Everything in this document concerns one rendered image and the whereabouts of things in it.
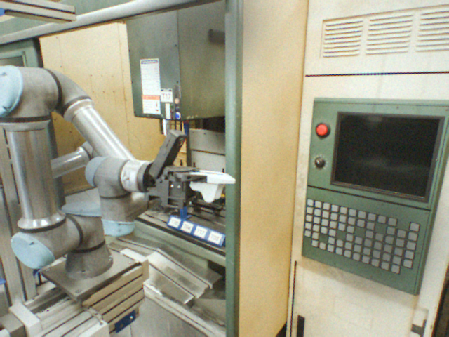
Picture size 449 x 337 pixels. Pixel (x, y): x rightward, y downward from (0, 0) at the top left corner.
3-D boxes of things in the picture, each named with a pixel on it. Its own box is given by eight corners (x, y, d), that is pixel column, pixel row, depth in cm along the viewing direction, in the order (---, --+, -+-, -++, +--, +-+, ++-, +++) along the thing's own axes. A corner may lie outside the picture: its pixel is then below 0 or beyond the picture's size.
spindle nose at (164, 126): (186, 132, 213) (186, 115, 209) (173, 135, 199) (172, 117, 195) (168, 130, 219) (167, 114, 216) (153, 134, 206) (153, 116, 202)
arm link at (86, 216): (113, 235, 106) (109, 199, 102) (83, 255, 94) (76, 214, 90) (86, 229, 110) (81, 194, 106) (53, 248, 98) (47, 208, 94)
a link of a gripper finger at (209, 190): (233, 203, 63) (193, 198, 66) (234, 175, 62) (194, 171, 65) (228, 207, 60) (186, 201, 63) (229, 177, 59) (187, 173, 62)
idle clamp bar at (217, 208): (219, 217, 206) (219, 208, 204) (189, 209, 220) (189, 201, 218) (224, 214, 210) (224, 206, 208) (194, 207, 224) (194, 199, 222)
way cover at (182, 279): (185, 322, 152) (184, 295, 148) (90, 261, 205) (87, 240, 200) (222, 291, 175) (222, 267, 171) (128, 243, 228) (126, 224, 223)
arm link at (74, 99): (58, 88, 96) (155, 208, 94) (24, 88, 86) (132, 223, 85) (75, 61, 91) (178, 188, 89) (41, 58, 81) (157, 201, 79)
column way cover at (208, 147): (233, 197, 243) (233, 134, 228) (191, 186, 270) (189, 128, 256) (237, 196, 246) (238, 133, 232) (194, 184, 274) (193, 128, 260)
